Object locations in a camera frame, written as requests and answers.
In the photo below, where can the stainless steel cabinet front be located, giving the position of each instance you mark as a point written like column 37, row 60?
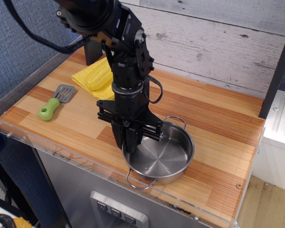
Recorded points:
column 73, row 186

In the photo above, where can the clear acrylic table guard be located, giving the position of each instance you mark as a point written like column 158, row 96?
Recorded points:
column 223, row 124

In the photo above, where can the black right frame post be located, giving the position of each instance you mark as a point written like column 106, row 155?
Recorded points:
column 273, row 88

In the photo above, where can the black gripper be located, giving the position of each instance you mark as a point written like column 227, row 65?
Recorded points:
column 130, row 116

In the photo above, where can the stainless steel pot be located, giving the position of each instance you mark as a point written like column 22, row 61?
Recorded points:
column 165, row 161

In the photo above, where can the yellow toy corn cob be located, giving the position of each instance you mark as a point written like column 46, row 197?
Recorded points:
column 98, row 77

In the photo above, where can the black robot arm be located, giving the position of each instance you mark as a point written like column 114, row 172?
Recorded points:
column 123, row 39

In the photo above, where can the green handled grey spatula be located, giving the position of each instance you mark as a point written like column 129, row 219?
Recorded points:
column 62, row 94

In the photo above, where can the yellow folded cloth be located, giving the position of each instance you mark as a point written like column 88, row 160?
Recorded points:
column 105, row 93

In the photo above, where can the yellow object bottom left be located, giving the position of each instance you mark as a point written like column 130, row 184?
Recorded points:
column 22, row 223

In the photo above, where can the black frame post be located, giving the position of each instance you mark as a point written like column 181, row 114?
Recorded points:
column 273, row 88
column 93, row 51

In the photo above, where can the black left frame post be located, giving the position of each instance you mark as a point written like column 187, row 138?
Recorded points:
column 93, row 51

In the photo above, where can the white side cabinet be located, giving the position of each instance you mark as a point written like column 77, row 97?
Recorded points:
column 269, row 164

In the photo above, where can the silver dispenser button panel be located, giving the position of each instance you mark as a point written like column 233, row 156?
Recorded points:
column 110, row 213

